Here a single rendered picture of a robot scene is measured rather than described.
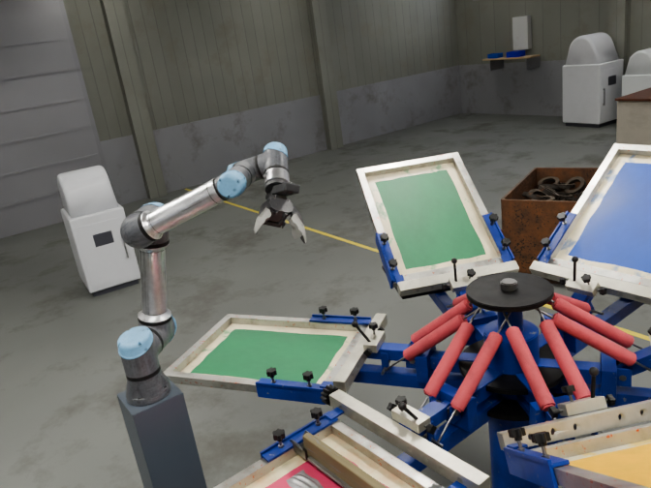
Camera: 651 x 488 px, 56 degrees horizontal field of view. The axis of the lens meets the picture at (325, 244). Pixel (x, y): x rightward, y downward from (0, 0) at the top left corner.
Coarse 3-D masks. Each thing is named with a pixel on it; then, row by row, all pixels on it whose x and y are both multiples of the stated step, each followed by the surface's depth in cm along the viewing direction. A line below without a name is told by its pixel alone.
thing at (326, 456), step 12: (312, 444) 196; (324, 444) 194; (312, 456) 198; (324, 456) 192; (336, 456) 188; (336, 468) 187; (348, 468) 182; (348, 480) 184; (360, 480) 178; (372, 480) 176
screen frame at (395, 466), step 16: (320, 432) 212; (336, 432) 213; (352, 432) 209; (368, 448) 200; (256, 464) 200; (272, 464) 201; (384, 464) 194; (400, 464) 191; (240, 480) 194; (416, 480) 183; (432, 480) 182
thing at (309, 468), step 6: (306, 462) 203; (300, 468) 201; (306, 468) 200; (312, 468) 200; (288, 474) 198; (312, 474) 197; (318, 474) 196; (324, 474) 196; (276, 480) 196; (282, 480) 196; (318, 480) 194; (324, 480) 193; (330, 480) 193; (270, 486) 194; (276, 486) 194; (282, 486) 194; (288, 486) 193; (324, 486) 191; (330, 486) 191; (336, 486) 190
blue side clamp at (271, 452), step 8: (320, 416) 217; (312, 424) 214; (328, 424) 214; (296, 432) 210; (312, 432) 210; (288, 440) 208; (296, 440) 207; (264, 448) 204; (272, 448) 205; (280, 448) 204; (288, 448) 204; (264, 456) 202; (272, 456) 201
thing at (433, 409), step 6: (432, 402) 210; (426, 408) 208; (432, 408) 207; (438, 408) 207; (444, 408) 206; (426, 414) 204; (432, 414) 204; (438, 414) 205; (444, 414) 207; (432, 420) 204; (438, 420) 206; (414, 432) 199
